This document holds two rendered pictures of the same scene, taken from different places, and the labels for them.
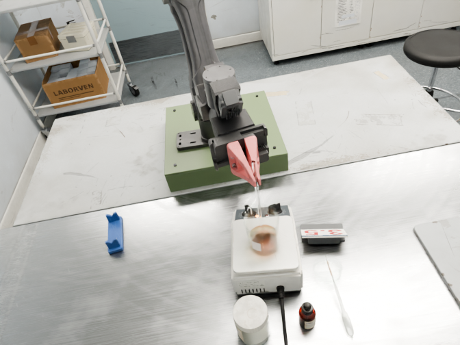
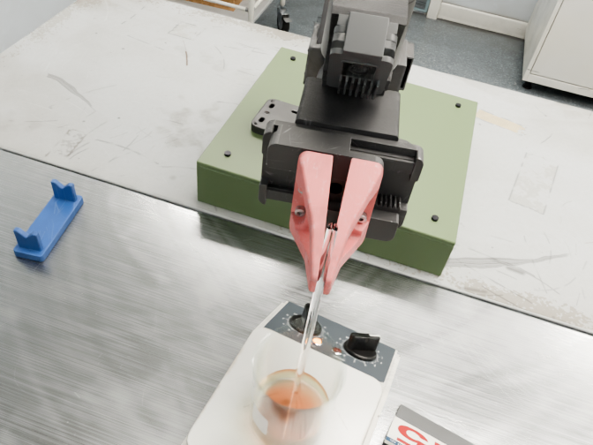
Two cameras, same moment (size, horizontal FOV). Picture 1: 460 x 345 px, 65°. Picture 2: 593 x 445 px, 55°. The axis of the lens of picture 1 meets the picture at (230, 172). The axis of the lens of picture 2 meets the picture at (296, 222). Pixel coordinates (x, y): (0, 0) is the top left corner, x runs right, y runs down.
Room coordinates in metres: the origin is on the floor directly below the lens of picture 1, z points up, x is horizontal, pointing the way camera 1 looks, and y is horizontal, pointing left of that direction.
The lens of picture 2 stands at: (0.20, -0.06, 1.40)
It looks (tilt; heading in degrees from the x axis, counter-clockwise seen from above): 46 degrees down; 11
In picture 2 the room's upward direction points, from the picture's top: 9 degrees clockwise
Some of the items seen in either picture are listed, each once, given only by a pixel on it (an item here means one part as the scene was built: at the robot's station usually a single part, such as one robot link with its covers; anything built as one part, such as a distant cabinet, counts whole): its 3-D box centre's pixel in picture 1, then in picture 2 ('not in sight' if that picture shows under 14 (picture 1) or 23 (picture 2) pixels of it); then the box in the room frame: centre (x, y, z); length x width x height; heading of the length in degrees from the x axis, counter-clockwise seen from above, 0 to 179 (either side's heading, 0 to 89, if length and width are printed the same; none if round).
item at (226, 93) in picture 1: (231, 113); (355, 84); (0.51, -0.02, 1.21); 0.07 x 0.06 x 0.11; 99
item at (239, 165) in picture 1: (253, 162); (345, 229); (0.44, -0.04, 1.15); 0.09 x 0.07 x 0.07; 8
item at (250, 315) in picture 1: (252, 321); not in sight; (0.27, 0.01, 0.94); 0.06 x 0.06 x 0.08
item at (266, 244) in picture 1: (262, 231); (294, 390); (0.39, -0.04, 1.03); 0.07 x 0.06 x 0.08; 7
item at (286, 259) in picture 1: (263, 243); (288, 414); (0.39, -0.04, 0.98); 0.12 x 0.12 x 0.01; 82
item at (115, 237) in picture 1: (113, 231); (48, 216); (0.55, 0.29, 0.92); 0.10 x 0.03 x 0.04; 6
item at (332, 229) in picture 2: (258, 203); (309, 329); (0.40, -0.04, 1.10); 0.01 x 0.01 x 0.20
